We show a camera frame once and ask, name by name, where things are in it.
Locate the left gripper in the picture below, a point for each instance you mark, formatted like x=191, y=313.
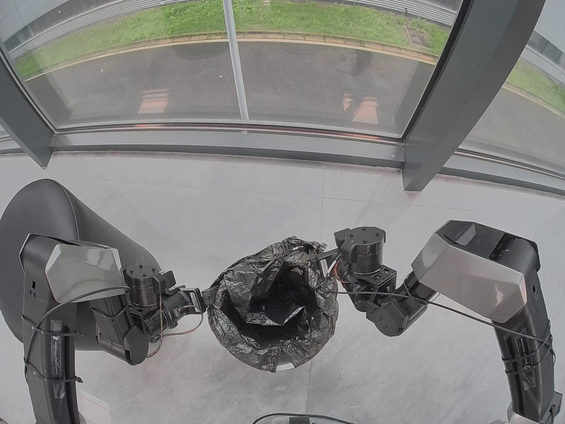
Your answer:
x=194, y=301

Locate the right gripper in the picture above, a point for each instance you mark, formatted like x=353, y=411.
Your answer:
x=326, y=265

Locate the black plastic bag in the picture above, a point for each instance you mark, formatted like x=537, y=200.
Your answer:
x=247, y=281

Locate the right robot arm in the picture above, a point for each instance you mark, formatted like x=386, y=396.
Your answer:
x=472, y=267

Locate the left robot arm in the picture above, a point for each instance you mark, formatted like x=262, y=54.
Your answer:
x=79, y=272

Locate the white trash bin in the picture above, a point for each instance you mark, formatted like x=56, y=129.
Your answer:
x=291, y=366

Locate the dark grey round chair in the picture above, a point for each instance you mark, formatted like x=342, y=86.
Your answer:
x=88, y=219

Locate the window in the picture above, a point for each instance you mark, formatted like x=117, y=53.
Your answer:
x=132, y=82

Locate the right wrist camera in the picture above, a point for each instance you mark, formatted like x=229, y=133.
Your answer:
x=340, y=239

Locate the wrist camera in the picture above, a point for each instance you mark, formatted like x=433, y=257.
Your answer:
x=340, y=239
x=167, y=280

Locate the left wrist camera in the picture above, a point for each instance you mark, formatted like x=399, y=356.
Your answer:
x=167, y=280

